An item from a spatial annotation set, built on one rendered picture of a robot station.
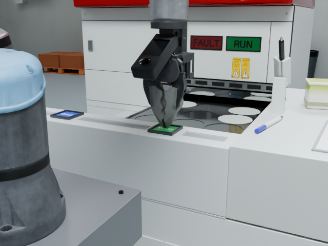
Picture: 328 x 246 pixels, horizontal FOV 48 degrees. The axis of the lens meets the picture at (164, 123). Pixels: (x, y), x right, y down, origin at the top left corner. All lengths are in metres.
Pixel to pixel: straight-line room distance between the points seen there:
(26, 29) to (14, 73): 9.65
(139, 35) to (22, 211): 1.03
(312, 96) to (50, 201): 0.69
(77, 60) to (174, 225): 7.31
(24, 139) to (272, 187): 0.42
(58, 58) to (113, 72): 6.75
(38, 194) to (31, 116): 0.10
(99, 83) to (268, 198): 1.02
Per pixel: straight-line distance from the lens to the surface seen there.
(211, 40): 1.30
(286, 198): 0.68
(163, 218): 0.79
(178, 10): 0.71
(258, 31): 1.26
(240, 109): 1.21
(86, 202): 0.60
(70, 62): 8.09
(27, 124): 0.48
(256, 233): 0.73
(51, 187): 0.53
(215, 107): 1.22
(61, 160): 0.89
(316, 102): 0.99
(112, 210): 0.57
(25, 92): 0.47
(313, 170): 0.66
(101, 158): 0.81
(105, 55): 1.52
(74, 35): 9.10
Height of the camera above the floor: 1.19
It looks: 16 degrees down
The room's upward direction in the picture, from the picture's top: straight up
